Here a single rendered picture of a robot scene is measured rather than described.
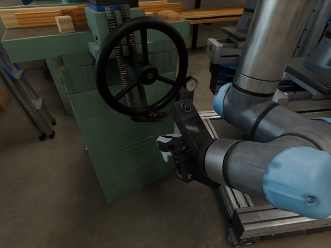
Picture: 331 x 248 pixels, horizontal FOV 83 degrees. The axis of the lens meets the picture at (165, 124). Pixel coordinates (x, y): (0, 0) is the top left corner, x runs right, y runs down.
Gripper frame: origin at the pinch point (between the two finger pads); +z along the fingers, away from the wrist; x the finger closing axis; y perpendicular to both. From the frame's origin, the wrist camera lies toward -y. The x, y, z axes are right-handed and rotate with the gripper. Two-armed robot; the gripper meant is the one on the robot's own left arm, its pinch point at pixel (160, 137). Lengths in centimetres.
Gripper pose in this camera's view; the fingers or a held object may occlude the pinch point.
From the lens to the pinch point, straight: 49.7
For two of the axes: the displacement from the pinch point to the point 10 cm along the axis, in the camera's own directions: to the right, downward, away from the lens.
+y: 2.3, 9.6, 1.6
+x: 8.4, -2.8, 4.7
